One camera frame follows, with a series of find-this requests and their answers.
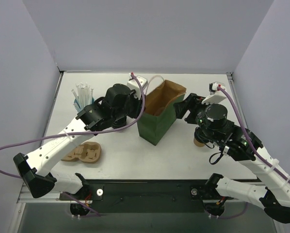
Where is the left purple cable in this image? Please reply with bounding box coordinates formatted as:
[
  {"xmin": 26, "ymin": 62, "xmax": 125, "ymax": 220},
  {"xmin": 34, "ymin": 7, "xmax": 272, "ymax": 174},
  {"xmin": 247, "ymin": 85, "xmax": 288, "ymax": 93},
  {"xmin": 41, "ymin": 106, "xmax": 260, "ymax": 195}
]
[{"xmin": 0, "ymin": 72, "xmax": 145, "ymax": 179}]

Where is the green paper bag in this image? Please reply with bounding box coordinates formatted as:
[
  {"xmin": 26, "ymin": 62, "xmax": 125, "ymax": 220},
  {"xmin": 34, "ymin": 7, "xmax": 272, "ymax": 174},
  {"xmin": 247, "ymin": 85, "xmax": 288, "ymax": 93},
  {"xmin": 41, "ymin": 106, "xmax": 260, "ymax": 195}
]
[{"xmin": 137, "ymin": 79, "xmax": 187, "ymax": 146}]

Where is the white wrapped straws bundle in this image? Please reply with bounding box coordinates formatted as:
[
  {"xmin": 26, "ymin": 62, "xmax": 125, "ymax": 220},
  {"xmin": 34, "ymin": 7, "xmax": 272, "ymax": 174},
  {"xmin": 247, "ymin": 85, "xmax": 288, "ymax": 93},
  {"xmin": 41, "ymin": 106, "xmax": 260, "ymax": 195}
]
[{"xmin": 71, "ymin": 83, "xmax": 94, "ymax": 107}]

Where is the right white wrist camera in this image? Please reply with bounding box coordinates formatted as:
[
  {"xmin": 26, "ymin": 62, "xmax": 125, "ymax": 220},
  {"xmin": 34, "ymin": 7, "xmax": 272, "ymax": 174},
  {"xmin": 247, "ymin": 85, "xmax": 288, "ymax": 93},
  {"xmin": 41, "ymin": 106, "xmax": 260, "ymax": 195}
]
[{"xmin": 202, "ymin": 82, "xmax": 226, "ymax": 104}]

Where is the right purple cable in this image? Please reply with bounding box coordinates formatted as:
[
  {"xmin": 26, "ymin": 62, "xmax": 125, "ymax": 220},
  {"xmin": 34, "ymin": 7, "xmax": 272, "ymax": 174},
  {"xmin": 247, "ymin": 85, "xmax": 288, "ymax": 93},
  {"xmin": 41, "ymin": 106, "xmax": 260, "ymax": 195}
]
[{"xmin": 219, "ymin": 87, "xmax": 290, "ymax": 190}]

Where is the stack of black lids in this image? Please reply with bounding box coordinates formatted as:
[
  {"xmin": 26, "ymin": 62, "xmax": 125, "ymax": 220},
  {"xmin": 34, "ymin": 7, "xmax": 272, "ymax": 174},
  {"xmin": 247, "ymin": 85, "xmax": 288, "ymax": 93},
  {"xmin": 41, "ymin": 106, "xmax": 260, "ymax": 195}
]
[{"xmin": 112, "ymin": 117, "xmax": 127, "ymax": 129}]

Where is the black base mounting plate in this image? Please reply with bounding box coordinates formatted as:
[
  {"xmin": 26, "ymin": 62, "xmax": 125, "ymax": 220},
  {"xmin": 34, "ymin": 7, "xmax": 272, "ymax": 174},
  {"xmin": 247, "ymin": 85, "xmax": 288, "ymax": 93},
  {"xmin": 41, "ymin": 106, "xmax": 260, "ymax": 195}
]
[{"xmin": 73, "ymin": 180, "xmax": 227, "ymax": 216}]

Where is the brown cardboard cup carrier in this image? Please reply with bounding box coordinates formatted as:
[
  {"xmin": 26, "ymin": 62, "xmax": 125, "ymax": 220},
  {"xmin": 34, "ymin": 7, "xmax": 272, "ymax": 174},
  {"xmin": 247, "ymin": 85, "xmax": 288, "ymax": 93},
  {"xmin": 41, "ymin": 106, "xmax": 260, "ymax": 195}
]
[
  {"xmin": 153, "ymin": 107, "xmax": 165, "ymax": 117},
  {"xmin": 61, "ymin": 142, "xmax": 102, "ymax": 164}
]

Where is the brown paper coffee cup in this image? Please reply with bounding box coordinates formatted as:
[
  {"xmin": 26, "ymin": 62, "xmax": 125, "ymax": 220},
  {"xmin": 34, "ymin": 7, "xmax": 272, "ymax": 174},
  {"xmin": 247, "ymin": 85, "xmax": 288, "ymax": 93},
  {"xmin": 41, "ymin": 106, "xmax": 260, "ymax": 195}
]
[{"xmin": 193, "ymin": 138, "xmax": 205, "ymax": 147}]

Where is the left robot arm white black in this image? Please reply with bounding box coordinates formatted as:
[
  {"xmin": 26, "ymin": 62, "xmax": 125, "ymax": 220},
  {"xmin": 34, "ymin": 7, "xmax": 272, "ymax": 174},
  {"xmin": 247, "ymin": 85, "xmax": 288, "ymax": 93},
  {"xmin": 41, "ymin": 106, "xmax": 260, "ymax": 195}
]
[{"xmin": 13, "ymin": 80, "xmax": 143, "ymax": 200}]

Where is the blue straw holder cup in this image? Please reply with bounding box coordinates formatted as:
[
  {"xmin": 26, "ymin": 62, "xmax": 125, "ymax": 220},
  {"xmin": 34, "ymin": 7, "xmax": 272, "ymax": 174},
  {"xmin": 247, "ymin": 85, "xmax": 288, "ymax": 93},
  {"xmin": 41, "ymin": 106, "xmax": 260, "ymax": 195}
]
[{"xmin": 73, "ymin": 96, "xmax": 84, "ymax": 113}]

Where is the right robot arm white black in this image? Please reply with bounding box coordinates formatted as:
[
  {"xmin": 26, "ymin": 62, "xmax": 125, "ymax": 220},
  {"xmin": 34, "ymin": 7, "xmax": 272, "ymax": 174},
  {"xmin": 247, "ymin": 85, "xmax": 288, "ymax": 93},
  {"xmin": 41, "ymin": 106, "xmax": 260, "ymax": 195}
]
[{"xmin": 174, "ymin": 93, "xmax": 290, "ymax": 223}]

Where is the purple cable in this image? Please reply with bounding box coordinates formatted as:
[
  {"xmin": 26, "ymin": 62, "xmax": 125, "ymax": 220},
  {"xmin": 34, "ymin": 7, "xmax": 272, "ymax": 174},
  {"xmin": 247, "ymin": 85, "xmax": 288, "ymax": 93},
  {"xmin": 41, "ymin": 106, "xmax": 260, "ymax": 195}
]
[
  {"xmin": 219, "ymin": 87, "xmax": 290, "ymax": 190},
  {"xmin": 0, "ymin": 72, "xmax": 145, "ymax": 179}
]

